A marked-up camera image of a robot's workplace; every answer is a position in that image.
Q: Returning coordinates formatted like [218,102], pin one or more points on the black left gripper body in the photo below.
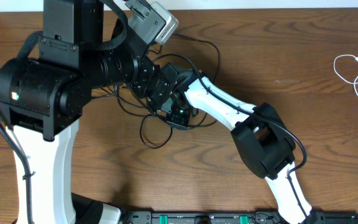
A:
[147,81]

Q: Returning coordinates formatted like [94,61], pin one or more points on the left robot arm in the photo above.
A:
[83,46]

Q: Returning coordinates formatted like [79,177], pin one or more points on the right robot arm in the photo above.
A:
[263,142]

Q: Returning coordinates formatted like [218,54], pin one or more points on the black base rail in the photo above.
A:
[269,217]

